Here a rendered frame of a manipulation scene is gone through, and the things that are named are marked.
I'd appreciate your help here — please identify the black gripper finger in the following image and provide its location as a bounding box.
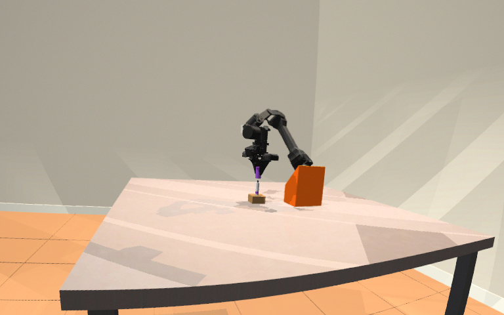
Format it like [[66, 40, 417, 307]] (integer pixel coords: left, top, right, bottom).
[[248, 158, 261, 174], [258, 160, 270, 175]]

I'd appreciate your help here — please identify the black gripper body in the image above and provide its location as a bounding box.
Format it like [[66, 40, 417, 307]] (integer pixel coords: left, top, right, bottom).
[[242, 140, 279, 161]]

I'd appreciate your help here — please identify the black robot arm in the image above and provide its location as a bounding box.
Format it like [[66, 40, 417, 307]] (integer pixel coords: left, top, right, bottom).
[[242, 109, 313, 170]]

